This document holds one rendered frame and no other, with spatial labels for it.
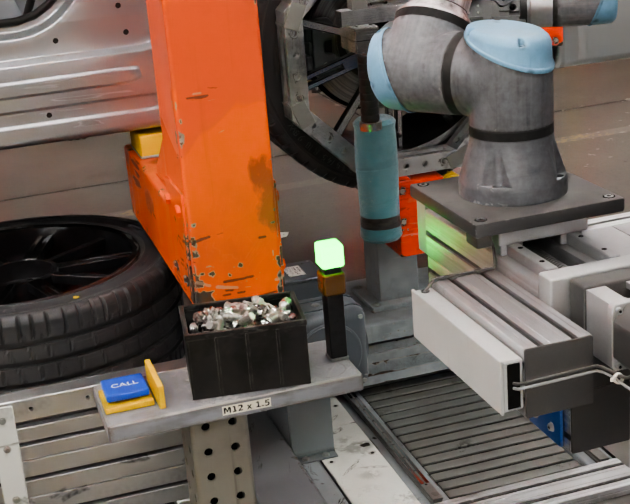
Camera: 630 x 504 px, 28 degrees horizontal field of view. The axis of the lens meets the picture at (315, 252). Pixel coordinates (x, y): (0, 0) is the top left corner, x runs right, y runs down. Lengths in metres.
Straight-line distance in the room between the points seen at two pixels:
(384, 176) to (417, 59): 0.85
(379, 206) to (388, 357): 0.44
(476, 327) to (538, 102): 0.33
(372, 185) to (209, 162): 0.53
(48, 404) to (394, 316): 0.93
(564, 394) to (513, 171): 0.34
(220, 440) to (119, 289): 0.46
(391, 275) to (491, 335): 1.44
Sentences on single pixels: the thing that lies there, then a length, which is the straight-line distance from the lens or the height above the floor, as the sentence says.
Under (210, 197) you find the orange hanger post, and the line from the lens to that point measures 2.16.
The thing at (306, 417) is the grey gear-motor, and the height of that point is 0.17.
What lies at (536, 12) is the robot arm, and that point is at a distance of 2.24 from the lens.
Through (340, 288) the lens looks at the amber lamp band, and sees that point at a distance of 2.11.
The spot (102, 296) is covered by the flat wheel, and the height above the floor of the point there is 0.50.
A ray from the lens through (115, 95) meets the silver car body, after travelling 2.63.
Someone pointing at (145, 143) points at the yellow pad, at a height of 0.71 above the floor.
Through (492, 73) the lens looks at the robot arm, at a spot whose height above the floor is 1.00.
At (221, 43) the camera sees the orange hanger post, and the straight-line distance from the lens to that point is 2.11.
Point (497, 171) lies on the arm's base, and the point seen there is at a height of 0.86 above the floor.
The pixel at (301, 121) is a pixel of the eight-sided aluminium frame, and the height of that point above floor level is 0.73.
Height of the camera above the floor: 1.34
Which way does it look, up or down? 19 degrees down
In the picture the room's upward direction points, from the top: 5 degrees counter-clockwise
